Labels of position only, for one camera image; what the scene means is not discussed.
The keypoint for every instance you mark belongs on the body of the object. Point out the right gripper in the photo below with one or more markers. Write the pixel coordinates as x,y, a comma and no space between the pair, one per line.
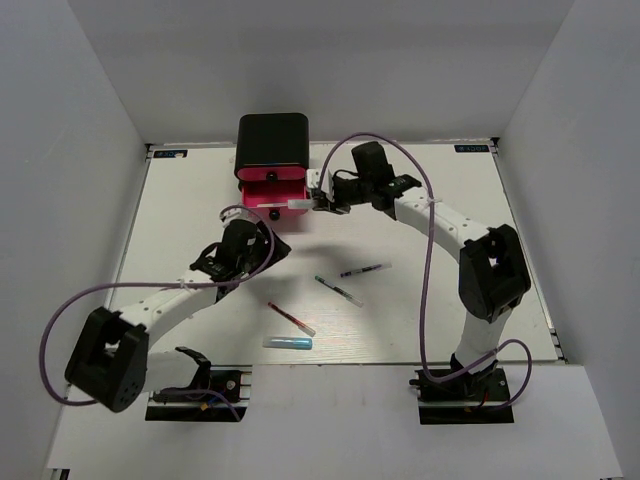
337,206

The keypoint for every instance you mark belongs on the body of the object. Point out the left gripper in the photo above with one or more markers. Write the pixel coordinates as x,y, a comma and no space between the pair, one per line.
265,247

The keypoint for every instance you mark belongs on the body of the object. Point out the green pen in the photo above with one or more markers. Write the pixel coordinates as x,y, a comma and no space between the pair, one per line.
344,294

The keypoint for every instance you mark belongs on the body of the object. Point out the pink drawer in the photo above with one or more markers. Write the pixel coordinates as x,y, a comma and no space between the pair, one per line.
254,193
270,173

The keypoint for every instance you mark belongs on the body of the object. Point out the purple pen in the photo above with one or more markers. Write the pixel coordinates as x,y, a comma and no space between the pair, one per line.
365,269

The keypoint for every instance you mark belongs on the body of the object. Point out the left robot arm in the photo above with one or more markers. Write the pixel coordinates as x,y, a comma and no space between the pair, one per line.
113,361

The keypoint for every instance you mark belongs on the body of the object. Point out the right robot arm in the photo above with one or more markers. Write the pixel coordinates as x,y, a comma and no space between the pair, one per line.
493,276

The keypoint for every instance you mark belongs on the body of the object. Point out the red pen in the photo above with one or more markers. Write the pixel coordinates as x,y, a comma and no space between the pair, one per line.
298,323

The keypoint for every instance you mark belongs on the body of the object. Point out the blue capped marker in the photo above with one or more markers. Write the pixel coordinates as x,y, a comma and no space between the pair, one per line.
289,343

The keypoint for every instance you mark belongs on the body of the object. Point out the black drawer cabinet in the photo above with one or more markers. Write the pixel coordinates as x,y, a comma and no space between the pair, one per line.
278,139

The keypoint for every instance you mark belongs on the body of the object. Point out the left blue label sticker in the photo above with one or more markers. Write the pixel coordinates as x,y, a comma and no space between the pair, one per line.
170,154

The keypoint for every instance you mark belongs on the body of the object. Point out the blue label sticker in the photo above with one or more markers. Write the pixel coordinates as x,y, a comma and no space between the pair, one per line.
471,148
170,154

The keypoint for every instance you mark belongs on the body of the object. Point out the right blue label sticker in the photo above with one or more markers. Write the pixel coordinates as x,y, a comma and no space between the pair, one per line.
471,148

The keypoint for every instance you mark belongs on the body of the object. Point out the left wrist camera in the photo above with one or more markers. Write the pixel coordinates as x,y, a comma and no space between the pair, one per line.
234,212

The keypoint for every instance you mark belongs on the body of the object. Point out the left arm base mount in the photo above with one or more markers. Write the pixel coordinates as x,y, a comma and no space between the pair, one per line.
224,398

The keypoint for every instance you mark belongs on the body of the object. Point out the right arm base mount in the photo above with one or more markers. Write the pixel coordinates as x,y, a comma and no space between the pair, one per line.
466,400

